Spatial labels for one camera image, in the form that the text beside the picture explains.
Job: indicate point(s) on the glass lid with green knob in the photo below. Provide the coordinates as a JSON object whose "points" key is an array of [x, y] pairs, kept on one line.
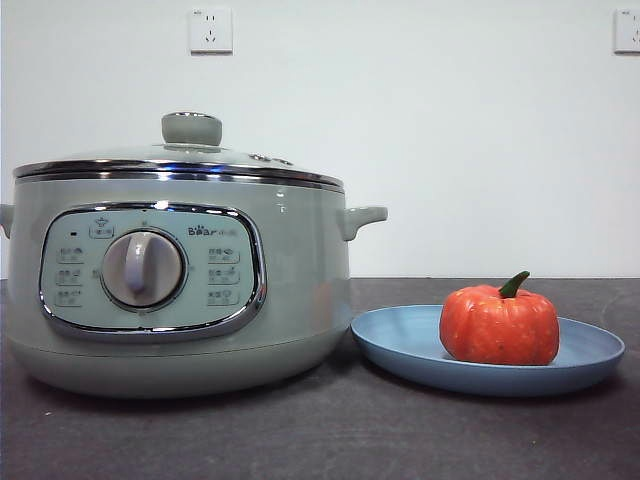
{"points": [[192, 129]]}

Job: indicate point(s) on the orange toy pumpkin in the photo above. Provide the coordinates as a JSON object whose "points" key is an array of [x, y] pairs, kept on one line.
{"points": [[495, 325]]}

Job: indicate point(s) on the pale green electric steamer pot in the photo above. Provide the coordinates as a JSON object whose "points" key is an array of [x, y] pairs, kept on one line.
{"points": [[300, 260]]}

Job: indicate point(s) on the blue round plate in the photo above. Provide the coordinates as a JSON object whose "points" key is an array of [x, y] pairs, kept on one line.
{"points": [[400, 340]]}

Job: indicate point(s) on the white wall socket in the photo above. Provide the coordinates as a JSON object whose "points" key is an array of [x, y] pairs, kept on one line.
{"points": [[628, 31], [210, 31]]}

